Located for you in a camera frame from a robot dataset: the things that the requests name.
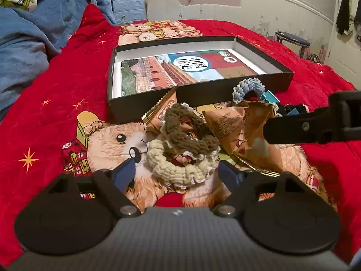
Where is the brown knitted scrunchie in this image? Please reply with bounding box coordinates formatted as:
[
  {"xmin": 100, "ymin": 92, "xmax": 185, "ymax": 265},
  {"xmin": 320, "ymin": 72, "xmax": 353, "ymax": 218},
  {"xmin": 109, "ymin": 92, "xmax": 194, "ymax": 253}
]
[{"xmin": 160, "ymin": 103, "xmax": 221, "ymax": 156}]

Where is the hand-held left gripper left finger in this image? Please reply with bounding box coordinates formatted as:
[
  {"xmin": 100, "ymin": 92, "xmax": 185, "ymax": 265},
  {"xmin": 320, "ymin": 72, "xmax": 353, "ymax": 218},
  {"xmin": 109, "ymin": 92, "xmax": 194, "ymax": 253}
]
[{"xmin": 47, "ymin": 158, "xmax": 141, "ymax": 218}]

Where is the black scrunchie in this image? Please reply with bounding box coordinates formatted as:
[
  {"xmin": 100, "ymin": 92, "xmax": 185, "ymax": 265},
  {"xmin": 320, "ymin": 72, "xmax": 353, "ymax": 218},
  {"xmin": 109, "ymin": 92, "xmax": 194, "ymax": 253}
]
[{"xmin": 278, "ymin": 103, "xmax": 310, "ymax": 117}]

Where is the hanging black clothing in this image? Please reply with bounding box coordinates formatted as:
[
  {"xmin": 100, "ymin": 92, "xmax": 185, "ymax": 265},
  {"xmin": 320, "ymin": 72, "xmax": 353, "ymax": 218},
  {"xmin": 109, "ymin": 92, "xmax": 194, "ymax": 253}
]
[{"xmin": 335, "ymin": 0, "xmax": 361, "ymax": 36}]

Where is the red bear print blanket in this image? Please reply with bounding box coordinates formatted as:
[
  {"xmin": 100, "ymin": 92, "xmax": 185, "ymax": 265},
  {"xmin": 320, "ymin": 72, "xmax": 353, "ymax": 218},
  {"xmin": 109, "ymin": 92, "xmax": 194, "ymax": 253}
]
[{"xmin": 0, "ymin": 4, "xmax": 361, "ymax": 267}]

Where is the blue blanket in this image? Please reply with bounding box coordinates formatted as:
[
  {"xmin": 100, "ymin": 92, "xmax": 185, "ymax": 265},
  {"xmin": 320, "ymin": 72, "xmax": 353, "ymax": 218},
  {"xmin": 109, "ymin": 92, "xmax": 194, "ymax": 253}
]
[{"xmin": 0, "ymin": 0, "xmax": 118, "ymax": 119}]

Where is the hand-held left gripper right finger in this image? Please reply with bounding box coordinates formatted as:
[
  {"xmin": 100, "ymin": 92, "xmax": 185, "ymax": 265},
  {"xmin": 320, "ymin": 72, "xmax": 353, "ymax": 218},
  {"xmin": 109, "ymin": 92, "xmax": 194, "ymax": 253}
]
[{"xmin": 213, "ymin": 160, "xmax": 310, "ymax": 218}]

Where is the black cardboard box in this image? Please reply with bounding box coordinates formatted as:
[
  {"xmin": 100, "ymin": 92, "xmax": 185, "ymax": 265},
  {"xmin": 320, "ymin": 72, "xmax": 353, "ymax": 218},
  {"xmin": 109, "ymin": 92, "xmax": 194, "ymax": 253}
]
[{"xmin": 107, "ymin": 36, "xmax": 294, "ymax": 124}]

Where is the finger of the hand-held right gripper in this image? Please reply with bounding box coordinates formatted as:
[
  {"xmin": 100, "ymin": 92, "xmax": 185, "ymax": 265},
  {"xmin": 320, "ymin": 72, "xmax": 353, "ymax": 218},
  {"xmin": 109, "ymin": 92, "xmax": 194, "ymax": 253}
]
[{"xmin": 263, "ymin": 90, "xmax": 361, "ymax": 145}]

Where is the blue knitted scrunchie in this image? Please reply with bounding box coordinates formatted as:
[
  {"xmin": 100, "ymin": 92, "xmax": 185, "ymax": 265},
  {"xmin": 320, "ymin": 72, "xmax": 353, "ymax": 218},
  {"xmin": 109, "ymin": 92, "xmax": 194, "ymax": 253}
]
[{"xmin": 232, "ymin": 77, "xmax": 266, "ymax": 104}]

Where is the cream knitted scrunchie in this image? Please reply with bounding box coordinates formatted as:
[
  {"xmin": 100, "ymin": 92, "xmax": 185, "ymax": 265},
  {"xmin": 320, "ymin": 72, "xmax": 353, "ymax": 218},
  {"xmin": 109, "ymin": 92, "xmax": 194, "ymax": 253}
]
[{"xmin": 145, "ymin": 138, "xmax": 220, "ymax": 188}]

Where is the teal hair clip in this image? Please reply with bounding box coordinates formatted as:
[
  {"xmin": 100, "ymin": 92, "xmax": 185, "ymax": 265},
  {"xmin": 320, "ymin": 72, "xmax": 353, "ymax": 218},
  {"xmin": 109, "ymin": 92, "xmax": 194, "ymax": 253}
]
[{"xmin": 259, "ymin": 90, "xmax": 280, "ymax": 104}]

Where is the round blue stool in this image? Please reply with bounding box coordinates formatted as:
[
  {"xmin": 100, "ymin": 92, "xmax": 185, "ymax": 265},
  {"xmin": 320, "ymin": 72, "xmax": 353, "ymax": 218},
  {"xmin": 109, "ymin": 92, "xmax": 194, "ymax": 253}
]
[{"xmin": 274, "ymin": 31, "xmax": 311, "ymax": 59}]

